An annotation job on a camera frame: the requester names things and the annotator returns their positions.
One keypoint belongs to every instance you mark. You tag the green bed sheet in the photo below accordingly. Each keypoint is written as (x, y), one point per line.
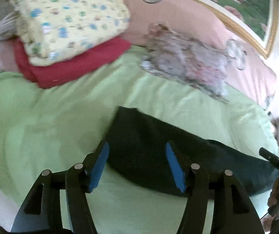
(44, 117)

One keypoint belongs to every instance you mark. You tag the red folded blanket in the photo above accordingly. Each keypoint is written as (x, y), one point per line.
(68, 70)

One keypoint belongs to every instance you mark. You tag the black pants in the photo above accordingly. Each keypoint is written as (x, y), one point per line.
(141, 139)

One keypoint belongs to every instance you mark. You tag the gold framed wall picture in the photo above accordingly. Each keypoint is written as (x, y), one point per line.
(246, 2)

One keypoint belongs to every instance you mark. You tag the floral ruffled pillow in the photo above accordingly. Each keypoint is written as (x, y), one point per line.
(185, 61)

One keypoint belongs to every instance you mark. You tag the pink headboard cover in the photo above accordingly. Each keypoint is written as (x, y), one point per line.
(190, 22)

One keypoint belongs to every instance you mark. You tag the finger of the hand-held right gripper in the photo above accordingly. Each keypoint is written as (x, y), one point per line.
(272, 157)

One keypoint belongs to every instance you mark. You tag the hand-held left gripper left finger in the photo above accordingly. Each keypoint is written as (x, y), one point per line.
(99, 168)

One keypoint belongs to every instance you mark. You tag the pink cloth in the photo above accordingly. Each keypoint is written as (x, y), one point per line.
(5, 58)

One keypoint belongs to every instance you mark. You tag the yellow printed quilt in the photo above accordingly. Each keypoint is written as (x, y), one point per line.
(68, 17)

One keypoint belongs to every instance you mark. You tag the striped pillow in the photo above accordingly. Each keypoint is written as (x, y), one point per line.
(5, 26)

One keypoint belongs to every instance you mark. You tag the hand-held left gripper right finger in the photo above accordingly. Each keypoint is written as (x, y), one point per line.
(176, 168)

